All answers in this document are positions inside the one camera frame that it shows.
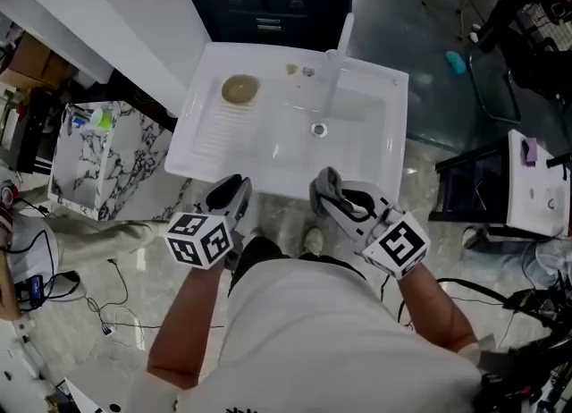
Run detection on person's black shorts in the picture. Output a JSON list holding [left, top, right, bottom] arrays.
[[228, 235, 368, 299]]

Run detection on green plastic cup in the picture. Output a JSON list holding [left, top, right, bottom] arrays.
[[89, 108, 114, 131]]

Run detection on black metal stand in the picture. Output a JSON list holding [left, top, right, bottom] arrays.
[[427, 145, 511, 225]]

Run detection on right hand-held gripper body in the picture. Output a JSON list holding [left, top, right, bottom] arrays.
[[328, 181, 431, 280]]

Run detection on white faucet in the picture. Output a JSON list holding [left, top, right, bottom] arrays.
[[322, 13, 357, 118]]

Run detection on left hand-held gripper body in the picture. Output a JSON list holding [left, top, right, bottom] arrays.
[[164, 173, 254, 271]]

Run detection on teal object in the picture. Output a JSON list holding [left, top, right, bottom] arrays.
[[444, 49, 467, 75]]

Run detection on marble pattern stand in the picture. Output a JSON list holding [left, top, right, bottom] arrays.
[[46, 100, 193, 223]]

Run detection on black chair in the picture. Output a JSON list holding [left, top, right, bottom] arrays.
[[467, 0, 572, 125]]

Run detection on white plastic sink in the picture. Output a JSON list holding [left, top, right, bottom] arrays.
[[164, 40, 410, 201]]

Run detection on person's beige shoe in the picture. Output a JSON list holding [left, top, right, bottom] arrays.
[[303, 226, 325, 257]]

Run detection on black electronic device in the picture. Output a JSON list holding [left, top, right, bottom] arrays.
[[14, 274, 46, 310]]

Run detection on person's white shirt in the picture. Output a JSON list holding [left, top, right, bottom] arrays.
[[175, 257, 495, 413]]

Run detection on white counter block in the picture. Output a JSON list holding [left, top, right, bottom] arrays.
[[0, 0, 212, 87]]

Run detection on cardboard box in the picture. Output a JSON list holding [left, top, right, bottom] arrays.
[[0, 31, 75, 90]]

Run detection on red tape roll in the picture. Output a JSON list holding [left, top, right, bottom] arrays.
[[0, 180, 20, 204]]

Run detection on person's left forearm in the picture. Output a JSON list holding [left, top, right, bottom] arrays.
[[147, 259, 233, 391]]

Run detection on person's right forearm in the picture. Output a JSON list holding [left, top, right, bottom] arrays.
[[394, 262, 479, 355]]

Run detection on black cable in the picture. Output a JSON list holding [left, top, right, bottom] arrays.
[[84, 257, 148, 352]]

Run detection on olive bowl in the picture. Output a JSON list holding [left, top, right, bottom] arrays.
[[220, 72, 262, 107]]

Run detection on grey cloth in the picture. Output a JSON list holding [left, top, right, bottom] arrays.
[[309, 166, 357, 220]]

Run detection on purple sponge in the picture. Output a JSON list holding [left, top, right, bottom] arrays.
[[521, 137, 539, 165]]

